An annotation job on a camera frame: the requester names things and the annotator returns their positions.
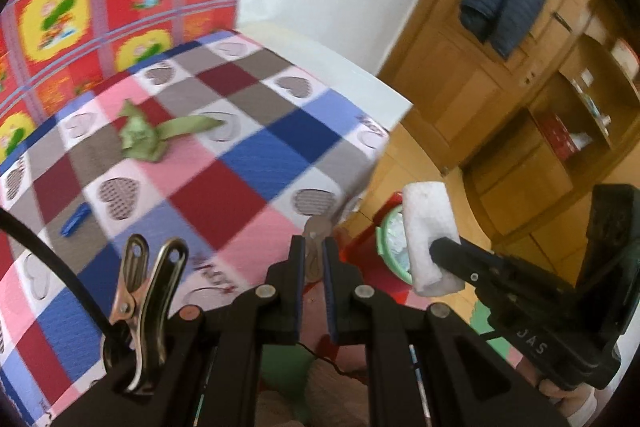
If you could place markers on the green ribbon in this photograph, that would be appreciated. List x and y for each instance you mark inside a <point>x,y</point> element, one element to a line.
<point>142,137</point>

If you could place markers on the wooden door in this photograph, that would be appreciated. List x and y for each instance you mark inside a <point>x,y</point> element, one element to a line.
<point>450,97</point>

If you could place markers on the metal spring clip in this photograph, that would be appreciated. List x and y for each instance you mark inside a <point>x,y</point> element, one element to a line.
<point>150,302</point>

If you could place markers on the coloured foam floor mat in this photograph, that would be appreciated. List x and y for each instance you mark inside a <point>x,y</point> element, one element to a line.
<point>282,364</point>

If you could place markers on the person's leg beige trousers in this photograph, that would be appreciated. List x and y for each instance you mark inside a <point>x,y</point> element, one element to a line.
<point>330,392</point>

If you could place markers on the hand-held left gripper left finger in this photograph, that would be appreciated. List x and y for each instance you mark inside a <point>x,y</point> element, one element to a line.
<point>300,292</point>

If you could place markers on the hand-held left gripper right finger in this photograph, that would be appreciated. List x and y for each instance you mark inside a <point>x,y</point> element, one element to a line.
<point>330,297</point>

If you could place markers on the red bin with green rim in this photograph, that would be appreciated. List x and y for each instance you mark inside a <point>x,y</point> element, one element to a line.
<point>385,252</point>

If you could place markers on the wooden cabinet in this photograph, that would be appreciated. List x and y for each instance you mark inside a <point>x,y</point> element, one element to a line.
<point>525,187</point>

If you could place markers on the white plastic tray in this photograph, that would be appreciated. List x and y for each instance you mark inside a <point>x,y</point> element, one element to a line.
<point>427,227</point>

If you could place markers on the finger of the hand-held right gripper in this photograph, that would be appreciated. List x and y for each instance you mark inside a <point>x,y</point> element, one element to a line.
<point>465,262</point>

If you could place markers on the white table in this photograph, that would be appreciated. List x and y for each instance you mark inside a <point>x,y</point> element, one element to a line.
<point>340,72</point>

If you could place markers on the small grey scrap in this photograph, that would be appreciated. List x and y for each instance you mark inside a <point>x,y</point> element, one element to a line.
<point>316,252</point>

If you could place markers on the small blue plastic piece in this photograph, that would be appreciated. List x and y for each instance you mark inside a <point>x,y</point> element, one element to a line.
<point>75,221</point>

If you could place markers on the person's right hand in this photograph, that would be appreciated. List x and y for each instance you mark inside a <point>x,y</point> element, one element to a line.
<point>570,404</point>

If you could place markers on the red plastic stool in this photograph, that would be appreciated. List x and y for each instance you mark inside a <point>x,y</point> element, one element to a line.
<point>360,262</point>

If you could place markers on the red basket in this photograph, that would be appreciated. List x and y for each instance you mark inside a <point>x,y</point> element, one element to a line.
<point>555,137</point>

